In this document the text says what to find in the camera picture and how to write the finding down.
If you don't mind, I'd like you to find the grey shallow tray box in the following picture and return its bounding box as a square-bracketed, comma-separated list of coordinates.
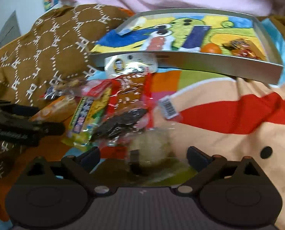
[88, 8, 285, 85]

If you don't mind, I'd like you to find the red spicy strip packet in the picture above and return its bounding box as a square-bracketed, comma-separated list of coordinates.
[104, 54, 158, 135]

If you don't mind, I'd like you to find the dark dried snack clear packet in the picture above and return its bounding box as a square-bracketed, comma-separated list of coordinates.
[92, 108, 149, 146]

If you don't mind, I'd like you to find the round pastry clear packet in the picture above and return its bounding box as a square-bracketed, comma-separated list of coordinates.
[123, 93, 198, 180]

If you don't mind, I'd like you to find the orange cake packet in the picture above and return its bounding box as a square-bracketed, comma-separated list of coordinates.
[29, 94, 79, 125]

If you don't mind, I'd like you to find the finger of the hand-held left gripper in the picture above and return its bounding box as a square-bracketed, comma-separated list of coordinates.
[35, 122, 65, 137]

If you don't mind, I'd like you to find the brown nut snack packet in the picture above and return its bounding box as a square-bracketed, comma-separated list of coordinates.
[41, 78, 112, 100]

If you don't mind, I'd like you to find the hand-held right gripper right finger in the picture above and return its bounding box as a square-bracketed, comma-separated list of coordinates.
[176, 146, 265, 195]

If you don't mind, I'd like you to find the orange brown snack packet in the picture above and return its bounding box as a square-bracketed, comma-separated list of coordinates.
[223, 38, 265, 59]

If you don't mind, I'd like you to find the red sausage clear packet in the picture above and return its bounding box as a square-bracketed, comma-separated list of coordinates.
[145, 35, 172, 51]

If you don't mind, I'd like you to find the dark blue snack packet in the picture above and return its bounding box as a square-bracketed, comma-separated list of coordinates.
[179, 25, 210, 53]

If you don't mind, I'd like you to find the cartoon printed blanket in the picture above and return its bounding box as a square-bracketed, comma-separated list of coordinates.
[0, 14, 285, 230]

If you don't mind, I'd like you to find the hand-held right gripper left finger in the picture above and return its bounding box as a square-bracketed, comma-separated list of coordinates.
[23, 146, 112, 196]

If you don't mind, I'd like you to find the small white yellow packet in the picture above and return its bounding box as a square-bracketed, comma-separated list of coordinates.
[130, 17, 146, 32]

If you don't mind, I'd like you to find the brown patterned pillow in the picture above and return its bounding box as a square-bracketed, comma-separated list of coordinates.
[0, 3, 133, 182]

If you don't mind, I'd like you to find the yellow seaweed cracker packet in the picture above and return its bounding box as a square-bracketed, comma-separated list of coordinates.
[61, 86, 112, 146]

